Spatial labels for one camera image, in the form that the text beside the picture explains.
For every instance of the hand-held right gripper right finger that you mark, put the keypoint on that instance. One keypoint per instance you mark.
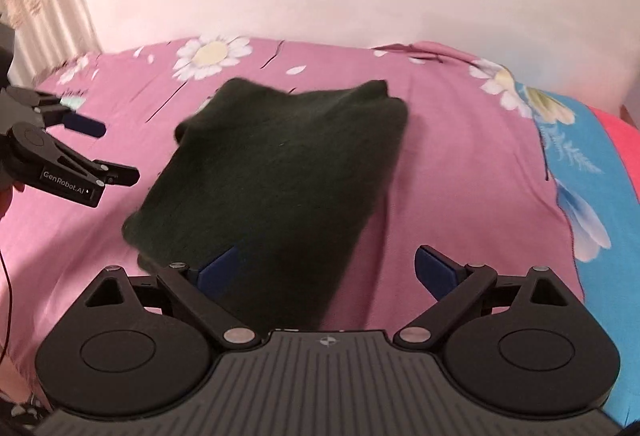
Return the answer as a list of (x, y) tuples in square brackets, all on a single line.
[(435, 268)]

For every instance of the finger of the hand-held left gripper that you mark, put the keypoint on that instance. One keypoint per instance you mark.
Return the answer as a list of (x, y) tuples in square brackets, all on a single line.
[(85, 124), (112, 174)]

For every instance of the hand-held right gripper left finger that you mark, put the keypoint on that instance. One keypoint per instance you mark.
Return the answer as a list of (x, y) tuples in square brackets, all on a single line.
[(220, 268)]

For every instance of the dark green knit sweater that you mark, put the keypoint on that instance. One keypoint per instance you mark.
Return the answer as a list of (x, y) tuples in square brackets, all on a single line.
[(280, 186)]

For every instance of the person's left hand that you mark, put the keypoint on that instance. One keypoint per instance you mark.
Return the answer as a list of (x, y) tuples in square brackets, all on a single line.
[(5, 203)]

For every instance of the pink floral bedsheet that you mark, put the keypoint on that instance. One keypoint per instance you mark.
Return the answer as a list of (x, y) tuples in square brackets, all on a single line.
[(465, 196)]

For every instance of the blue floral cloth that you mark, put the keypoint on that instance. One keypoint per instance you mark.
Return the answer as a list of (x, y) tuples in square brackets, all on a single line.
[(590, 216)]

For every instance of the red cloth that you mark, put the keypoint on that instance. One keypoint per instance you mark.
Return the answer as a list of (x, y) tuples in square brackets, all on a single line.
[(617, 141)]

